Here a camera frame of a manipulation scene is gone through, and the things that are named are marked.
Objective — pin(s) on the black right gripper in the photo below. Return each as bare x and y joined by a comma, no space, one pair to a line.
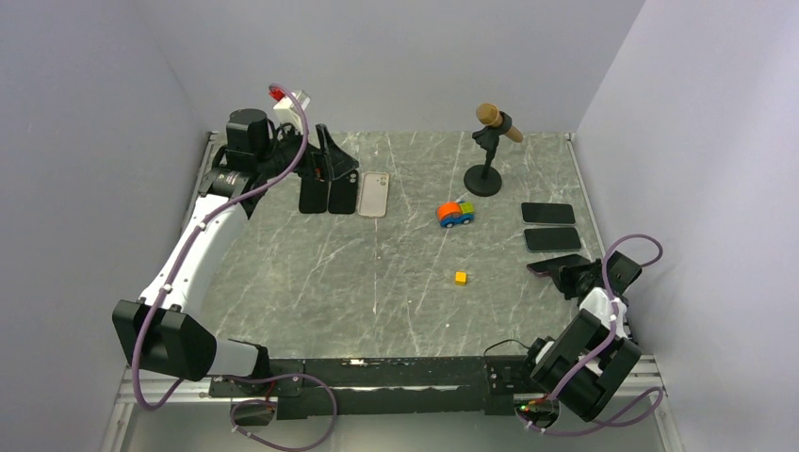
566,274

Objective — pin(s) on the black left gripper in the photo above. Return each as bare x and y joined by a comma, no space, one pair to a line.
316,161

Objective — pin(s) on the black phone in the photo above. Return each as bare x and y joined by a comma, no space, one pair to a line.
546,267
552,239

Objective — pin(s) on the beige phone case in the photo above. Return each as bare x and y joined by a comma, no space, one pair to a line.
373,194

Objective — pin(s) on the black smartphone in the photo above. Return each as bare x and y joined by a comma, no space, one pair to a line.
543,213

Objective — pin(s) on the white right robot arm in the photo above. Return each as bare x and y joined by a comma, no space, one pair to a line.
588,362

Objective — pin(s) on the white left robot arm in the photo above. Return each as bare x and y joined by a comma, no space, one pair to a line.
160,331

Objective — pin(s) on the yellow cube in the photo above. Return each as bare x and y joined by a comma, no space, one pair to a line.
460,278

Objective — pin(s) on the orange blue toy car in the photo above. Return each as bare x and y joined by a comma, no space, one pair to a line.
450,214

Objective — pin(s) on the black microphone stand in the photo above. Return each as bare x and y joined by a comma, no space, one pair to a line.
484,180

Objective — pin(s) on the wooden microphone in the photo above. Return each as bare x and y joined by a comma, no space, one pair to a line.
492,117

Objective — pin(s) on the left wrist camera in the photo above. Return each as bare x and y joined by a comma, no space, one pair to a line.
285,110

